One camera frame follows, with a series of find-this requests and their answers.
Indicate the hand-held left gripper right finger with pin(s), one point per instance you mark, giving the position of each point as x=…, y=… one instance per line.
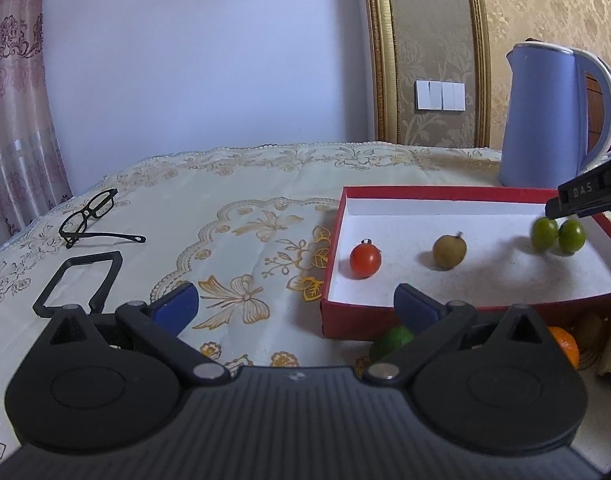
x=410, y=305

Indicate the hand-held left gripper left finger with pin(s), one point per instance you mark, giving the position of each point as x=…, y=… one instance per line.
x=178, y=307

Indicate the black eyeglasses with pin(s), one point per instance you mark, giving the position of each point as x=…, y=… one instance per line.
x=87, y=212

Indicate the yellow-green plum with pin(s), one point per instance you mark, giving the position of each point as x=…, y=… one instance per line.
x=544, y=235
x=571, y=237

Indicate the dark green fruit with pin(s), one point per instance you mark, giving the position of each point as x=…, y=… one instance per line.
x=388, y=342

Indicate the red tomato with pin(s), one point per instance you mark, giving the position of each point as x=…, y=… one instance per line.
x=365, y=260

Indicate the blue electric kettle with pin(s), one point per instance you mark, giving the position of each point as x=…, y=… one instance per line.
x=540, y=120

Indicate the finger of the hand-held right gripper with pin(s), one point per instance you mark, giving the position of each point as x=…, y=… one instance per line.
x=568, y=208

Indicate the embroidered cream tablecloth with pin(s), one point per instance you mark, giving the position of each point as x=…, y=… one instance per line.
x=185, y=200

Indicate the pink patterned curtain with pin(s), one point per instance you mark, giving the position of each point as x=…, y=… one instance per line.
x=15, y=110

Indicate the brown longan fruit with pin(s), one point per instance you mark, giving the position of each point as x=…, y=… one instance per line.
x=449, y=251

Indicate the black rectangular plastic frame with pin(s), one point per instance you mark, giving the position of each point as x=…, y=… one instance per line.
x=110, y=272

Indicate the orange mandarin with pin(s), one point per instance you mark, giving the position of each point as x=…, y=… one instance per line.
x=566, y=347

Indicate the white wall light switch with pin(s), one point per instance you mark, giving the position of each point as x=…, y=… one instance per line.
x=439, y=95

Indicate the gold ornate wall frame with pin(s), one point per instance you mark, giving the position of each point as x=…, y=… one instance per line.
x=380, y=60

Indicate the red cardboard box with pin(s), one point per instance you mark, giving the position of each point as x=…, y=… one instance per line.
x=355, y=317

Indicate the brown wooden headboard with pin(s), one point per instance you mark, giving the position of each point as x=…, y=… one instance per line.
x=593, y=110

